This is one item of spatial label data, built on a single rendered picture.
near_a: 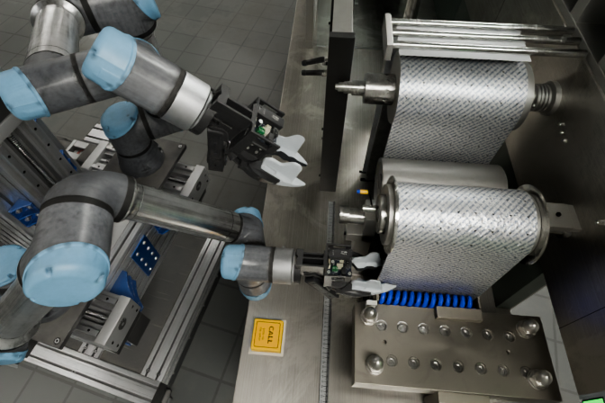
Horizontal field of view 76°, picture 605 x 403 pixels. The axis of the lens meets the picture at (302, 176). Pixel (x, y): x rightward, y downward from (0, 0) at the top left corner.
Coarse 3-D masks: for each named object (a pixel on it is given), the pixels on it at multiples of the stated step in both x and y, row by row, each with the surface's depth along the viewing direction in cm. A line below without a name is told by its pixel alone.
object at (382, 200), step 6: (378, 198) 74; (384, 198) 72; (378, 204) 73; (384, 204) 70; (378, 210) 73; (384, 210) 70; (378, 216) 73; (384, 216) 70; (378, 222) 72; (384, 222) 70; (378, 228) 71; (384, 228) 71
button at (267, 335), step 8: (256, 320) 94; (264, 320) 94; (272, 320) 94; (280, 320) 94; (256, 328) 93; (264, 328) 93; (272, 328) 93; (280, 328) 93; (256, 336) 92; (264, 336) 92; (272, 336) 92; (280, 336) 92; (256, 344) 91; (264, 344) 91; (272, 344) 91; (280, 344) 91; (272, 352) 91; (280, 352) 91
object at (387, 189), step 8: (384, 184) 74; (384, 192) 74; (392, 192) 70; (392, 200) 69; (392, 208) 68; (536, 208) 68; (392, 216) 68; (392, 224) 68; (384, 232) 71; (392, 232) 68; (384, 240) 70; (536, 240) 67
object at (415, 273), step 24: (384, 264) 77; (408, 264) 76; (432, 264) 75; (456, 264) 74; (480, 264) 74; (504, 264) 73; (408, 288) 87; (432, 288) 86; (456, 288) 84; (480, 288) 83
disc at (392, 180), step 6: (390, 180) 74; (396, 180) 70; (396, 186) 68; (396, 192) 68; (396, 198) 67; (396, 204) 67; (396, 210) 66; (396, 216) 66; (396, 222) 66; (396, 228) 66; (396, 234) 67; (384, 246) 75; (390, 246) 69; (390, 252) 70
